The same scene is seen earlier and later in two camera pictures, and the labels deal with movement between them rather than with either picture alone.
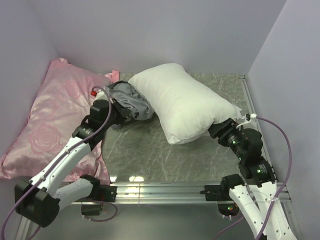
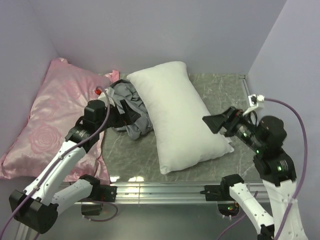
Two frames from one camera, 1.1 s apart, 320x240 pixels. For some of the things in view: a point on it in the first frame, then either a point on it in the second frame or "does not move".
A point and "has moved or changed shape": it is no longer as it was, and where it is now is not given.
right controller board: x=228 y=209 does not move
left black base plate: x=107 y=193 does not move
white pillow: x=185 y=105 has moved or changed shape
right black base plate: x=216 y=193 does not move
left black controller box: x=91 y=209 does not move
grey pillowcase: x=124 y=92 has moved or changed shape
